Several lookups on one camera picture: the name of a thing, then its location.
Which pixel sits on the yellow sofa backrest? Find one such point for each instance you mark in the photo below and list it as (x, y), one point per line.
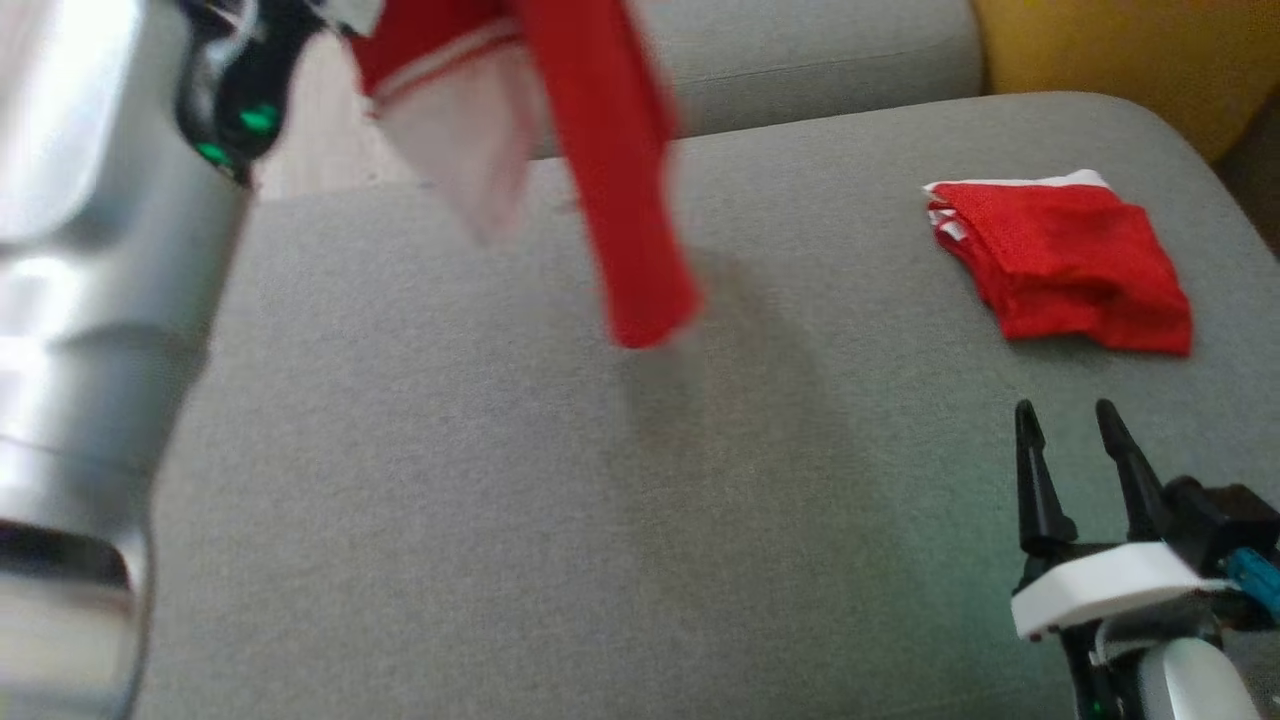
(1130, 60)

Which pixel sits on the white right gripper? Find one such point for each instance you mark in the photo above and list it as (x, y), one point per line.
(1110, 585)

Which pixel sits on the wide grey sofa cushion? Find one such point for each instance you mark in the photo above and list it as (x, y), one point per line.
(500, 500)

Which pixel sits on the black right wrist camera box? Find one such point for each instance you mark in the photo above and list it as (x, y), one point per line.
(1215, 520)

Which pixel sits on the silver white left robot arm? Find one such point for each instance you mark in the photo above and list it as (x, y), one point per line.
(70, 300)

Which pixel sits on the grey sofa seat cushion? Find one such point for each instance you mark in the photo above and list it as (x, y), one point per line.
(820, 60)

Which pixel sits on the red shirt with white sleeves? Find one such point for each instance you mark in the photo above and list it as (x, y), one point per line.
(620, 180)

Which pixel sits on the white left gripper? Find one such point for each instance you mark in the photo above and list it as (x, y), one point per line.
(345, 15)

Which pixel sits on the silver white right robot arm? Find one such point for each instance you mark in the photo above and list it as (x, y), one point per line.
(1190, 680)

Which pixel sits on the red shorts with white waistband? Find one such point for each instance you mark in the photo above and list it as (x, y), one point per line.
(1070, 260)

